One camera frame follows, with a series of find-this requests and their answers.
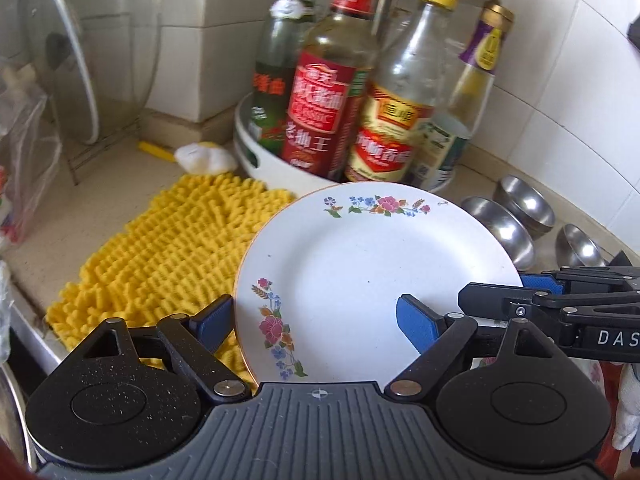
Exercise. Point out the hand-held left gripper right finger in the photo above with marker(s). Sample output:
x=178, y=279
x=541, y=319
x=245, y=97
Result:
x=417, y=322

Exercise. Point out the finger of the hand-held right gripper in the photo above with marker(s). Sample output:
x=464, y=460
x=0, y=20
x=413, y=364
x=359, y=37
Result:
x=542, y=282
x=485, y=300

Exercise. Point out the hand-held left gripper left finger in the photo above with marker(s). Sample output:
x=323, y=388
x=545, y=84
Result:
x=215, y=322

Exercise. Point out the stainless steel bowl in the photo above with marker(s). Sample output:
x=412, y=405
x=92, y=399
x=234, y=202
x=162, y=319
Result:
x=500, y=232
x=525, y=205
x=580, y=247

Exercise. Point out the white floral plate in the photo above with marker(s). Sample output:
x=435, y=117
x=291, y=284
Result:
x=350, y=280

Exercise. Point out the person's right hand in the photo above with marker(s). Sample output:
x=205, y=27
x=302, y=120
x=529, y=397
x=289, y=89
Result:
x=629, y=410

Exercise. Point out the yellow chenille mat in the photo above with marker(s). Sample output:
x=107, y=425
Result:
x=165, y=260

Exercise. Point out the purple label clear bottle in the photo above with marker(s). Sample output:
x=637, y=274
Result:
x=450, y=140

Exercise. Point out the white two-tier rotating rack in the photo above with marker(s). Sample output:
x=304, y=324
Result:
x=250, y=155

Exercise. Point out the yellow cap vinegar bottle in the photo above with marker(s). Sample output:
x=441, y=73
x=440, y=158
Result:
x=395, y=125

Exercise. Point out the red label soy sauce bottle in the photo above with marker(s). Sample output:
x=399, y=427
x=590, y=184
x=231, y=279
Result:
x=320, y=110

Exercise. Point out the clear plastic bag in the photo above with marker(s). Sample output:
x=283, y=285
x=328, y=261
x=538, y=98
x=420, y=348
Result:
x=25, y=135

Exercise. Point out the green glass bottle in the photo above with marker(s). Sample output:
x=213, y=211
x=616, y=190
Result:
x=280, y=60

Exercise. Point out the glass pot lid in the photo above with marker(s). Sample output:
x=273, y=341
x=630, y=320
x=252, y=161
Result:
x=130, y=45
x=80, y=85

